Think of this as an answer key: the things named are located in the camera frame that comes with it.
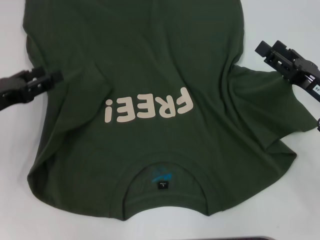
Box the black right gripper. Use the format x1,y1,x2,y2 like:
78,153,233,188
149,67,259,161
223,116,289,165
254,39,320,101

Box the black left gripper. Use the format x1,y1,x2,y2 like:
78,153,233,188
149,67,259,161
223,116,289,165
0,66,64,112

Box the dark green FREE T-shirt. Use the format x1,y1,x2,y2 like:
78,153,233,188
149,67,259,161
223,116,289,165
21,0,317,215

